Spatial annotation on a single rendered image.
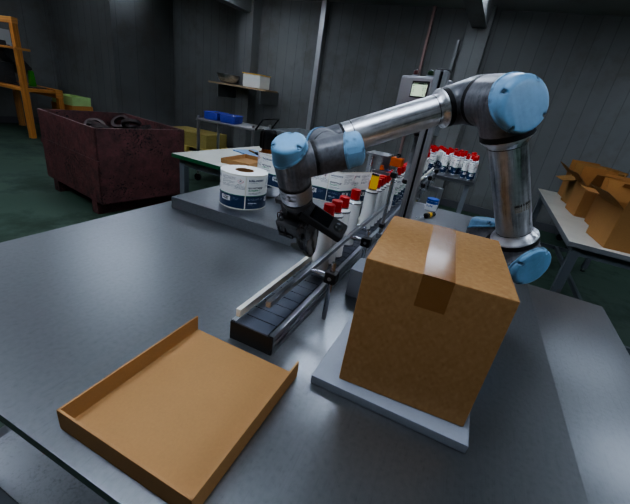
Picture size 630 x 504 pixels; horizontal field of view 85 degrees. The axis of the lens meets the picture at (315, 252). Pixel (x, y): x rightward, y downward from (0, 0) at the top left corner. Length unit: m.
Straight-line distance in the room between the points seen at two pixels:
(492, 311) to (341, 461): 0.34
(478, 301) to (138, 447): 0.57
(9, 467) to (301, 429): 1.04
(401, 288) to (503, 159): 0.45
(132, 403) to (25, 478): 0.79
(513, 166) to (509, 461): 0.60
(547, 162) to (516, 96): 5.40
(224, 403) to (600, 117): 6.06
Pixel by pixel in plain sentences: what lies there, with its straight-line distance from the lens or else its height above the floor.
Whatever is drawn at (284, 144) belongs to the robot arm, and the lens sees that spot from 0.71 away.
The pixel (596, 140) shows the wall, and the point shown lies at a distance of 6.31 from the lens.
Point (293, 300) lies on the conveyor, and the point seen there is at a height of 0.88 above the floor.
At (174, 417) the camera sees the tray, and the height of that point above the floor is 0.83.
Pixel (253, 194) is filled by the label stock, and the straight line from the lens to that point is 1.48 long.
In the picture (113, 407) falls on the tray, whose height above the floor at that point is 0.83.
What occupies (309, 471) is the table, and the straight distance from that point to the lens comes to 0.63.
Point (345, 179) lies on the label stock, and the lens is 1.61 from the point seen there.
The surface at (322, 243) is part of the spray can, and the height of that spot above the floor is 0.97.
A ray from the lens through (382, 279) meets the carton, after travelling 0.60.
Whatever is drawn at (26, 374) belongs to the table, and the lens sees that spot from 0.83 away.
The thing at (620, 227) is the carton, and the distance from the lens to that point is 2.72.
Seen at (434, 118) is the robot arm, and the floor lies 1.35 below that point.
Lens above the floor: 1.35
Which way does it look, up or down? 24 degrees down
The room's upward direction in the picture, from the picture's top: 9 degrees clockwise
